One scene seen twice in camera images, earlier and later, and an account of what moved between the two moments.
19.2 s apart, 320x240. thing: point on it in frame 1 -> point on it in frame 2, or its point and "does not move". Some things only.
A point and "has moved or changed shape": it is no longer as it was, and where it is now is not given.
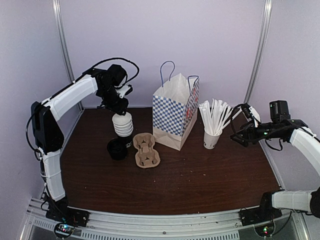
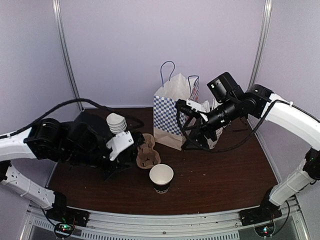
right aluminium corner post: (260, 51) does not move
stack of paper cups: (123, 126) has moved or changed shape
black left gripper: (119, 109) -> (121, 161)
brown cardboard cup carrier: (146, 156) does not move
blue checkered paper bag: (175, 107) does not move
